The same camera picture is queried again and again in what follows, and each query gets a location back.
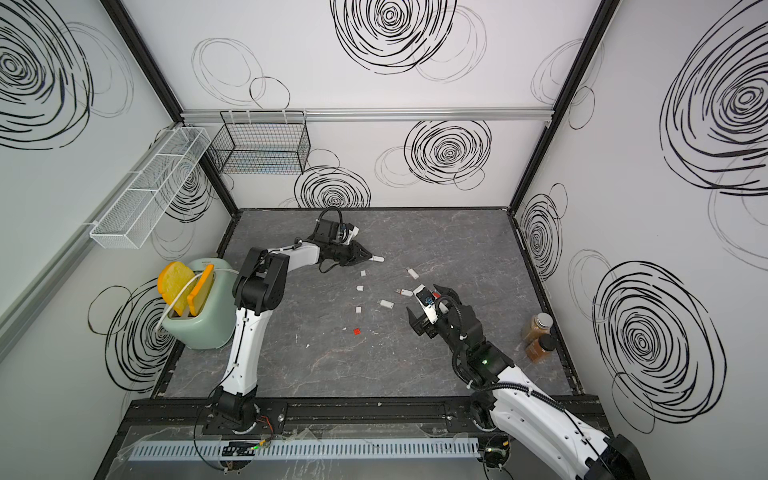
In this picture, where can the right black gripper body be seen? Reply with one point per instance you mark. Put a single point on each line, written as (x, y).
(444, 328)

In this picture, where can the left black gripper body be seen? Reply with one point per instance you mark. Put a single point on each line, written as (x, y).
(341, 253)

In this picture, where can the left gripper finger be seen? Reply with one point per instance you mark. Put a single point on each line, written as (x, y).
(358, 259)
(359, 250)

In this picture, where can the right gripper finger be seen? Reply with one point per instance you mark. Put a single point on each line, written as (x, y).
(447, 292)
(417, 323)

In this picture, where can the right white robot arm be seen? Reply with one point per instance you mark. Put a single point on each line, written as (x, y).
(506, 399)

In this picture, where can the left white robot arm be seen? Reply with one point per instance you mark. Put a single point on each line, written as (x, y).
(258, 290)

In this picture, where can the dark orange spice jar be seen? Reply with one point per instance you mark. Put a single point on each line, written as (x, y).
(541, 347)

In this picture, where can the light spice jar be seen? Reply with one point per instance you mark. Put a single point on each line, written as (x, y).
(538, 325)

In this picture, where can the orange toast slice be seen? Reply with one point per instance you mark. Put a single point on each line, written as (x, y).
(201, 290)

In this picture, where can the green toaster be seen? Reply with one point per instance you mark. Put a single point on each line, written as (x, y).
(214, 326)

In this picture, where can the round yellow toast slice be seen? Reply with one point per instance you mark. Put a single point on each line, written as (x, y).
(174, 286)

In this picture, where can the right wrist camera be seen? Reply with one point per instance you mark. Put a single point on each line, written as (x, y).
(427, 301)

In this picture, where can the black wire basket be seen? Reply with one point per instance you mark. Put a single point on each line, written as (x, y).
(271, 142)

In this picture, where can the white wire shelf basket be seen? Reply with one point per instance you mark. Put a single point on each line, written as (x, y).
(169, 183)

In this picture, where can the grey slotted cable duct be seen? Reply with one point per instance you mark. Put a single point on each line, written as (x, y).
(307, 449)

